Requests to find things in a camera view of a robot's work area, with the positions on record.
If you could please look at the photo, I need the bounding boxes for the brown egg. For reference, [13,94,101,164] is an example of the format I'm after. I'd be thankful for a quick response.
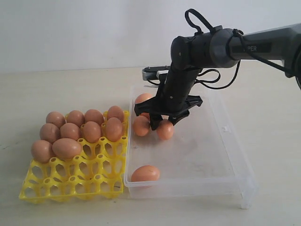
[60,123,81,140]
[156,119,174,140]
[130,165,160,188]
[40,123,61,144]
[135,93,153,104]
[82,121,101,143]
[105,117,123,142]
[31,140,55,163]

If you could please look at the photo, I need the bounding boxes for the brown egg left column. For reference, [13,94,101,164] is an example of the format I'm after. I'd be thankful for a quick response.
[133,115,150,137]

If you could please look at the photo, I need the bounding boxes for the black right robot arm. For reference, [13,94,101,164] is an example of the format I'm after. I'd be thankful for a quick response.
[134,24,301,129]

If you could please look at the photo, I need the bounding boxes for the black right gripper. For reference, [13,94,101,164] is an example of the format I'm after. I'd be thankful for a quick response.
[134,66,203,130]

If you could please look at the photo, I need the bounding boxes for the yellow plastic egg tray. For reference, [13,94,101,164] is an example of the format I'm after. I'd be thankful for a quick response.
[19,111,129,203]

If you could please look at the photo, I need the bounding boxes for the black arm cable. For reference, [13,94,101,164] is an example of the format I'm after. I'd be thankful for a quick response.
[145,8,301,90]

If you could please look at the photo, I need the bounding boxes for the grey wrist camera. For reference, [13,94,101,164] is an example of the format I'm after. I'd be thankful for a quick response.
[142,66,170,81]

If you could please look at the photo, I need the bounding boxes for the brown egg placed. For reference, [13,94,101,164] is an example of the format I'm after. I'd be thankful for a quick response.
[84,109,104,125]
[46,111,66,128]
[66,110,85,127]

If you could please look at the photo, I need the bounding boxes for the clear plastic container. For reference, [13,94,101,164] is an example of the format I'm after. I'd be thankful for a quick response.
[124,85,258,209]

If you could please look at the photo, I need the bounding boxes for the brown egg second row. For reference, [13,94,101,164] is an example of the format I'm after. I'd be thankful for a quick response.
[52,138,82,160]
[141,113,150,120]

